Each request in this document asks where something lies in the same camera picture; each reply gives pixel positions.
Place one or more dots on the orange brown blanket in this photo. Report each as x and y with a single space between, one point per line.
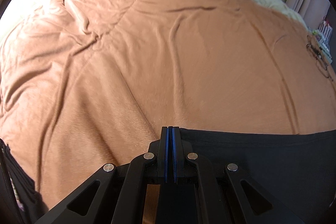
85 82

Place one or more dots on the wire rack with items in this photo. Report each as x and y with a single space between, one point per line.
323 35

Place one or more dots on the folded black garment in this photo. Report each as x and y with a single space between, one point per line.
20 202

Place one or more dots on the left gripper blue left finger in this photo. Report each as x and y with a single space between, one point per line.
160 148

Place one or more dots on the black bear print t-shirt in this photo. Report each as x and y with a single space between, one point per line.
248 178

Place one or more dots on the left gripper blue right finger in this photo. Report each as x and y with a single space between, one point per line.
181 148

